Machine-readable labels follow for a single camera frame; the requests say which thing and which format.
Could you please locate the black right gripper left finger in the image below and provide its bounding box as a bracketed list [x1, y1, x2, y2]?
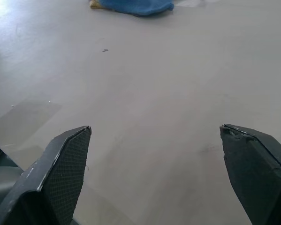
[0, 125, 92, 225]

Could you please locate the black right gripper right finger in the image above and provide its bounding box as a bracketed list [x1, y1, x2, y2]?
[219, 124, 281, 225]

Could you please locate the yellow object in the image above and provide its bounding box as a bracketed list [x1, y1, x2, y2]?
[88, 0, 106, 9]

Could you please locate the blue cloth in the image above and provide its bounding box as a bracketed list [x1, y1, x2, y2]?
[99, 0, 175, 16]

